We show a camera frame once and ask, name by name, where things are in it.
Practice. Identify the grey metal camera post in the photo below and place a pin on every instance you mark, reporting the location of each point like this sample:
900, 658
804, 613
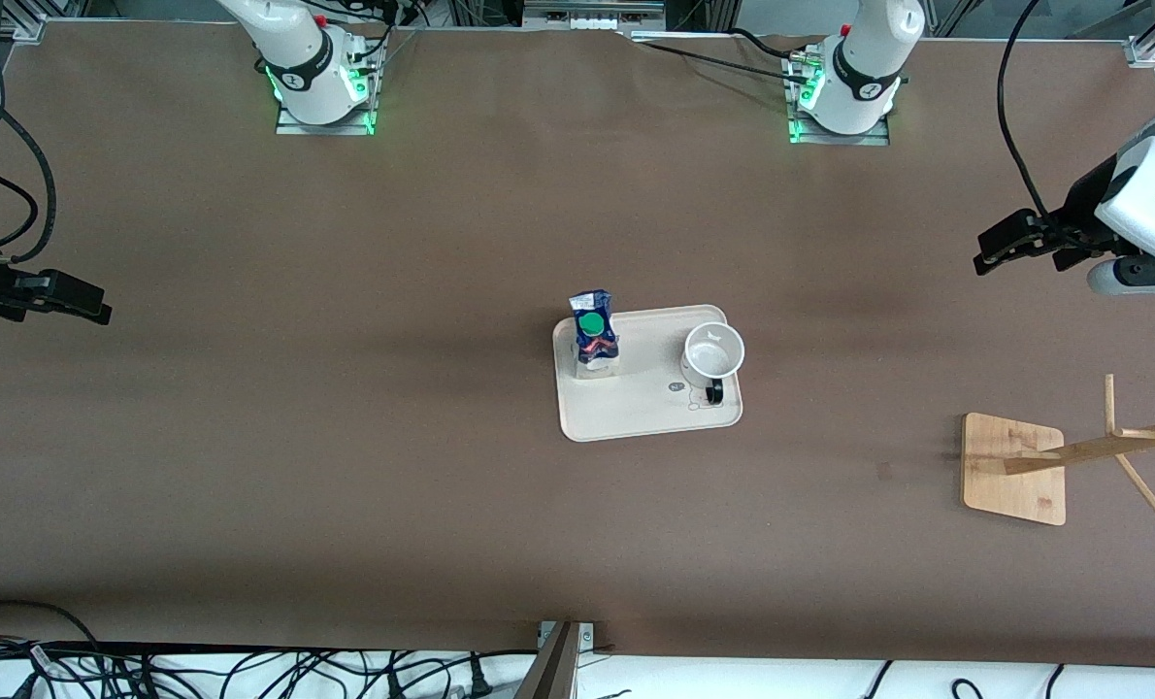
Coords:
553, 670

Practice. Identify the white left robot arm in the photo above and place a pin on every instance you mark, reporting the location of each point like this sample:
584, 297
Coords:
869, 68

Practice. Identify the wooden cup rack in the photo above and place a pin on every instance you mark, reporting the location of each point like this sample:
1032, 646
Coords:
1014, 476

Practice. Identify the beige rabbit print tray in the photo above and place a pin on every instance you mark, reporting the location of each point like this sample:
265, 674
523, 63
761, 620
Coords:
636, 413

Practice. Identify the blue white milk carton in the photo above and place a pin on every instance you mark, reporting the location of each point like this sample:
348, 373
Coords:
592, 335

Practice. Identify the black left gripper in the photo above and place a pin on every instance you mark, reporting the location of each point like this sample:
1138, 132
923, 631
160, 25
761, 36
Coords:
1079, 216

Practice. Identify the grey metal rail device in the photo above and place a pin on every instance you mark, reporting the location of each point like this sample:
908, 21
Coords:
592, 15

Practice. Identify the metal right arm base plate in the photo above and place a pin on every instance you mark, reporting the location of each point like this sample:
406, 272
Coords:
286, 127

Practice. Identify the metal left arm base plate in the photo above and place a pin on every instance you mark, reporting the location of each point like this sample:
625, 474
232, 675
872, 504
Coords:
874, 139

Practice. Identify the aluminium frame profile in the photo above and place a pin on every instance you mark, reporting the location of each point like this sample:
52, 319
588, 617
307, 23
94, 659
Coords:
1145, 44
24, 24

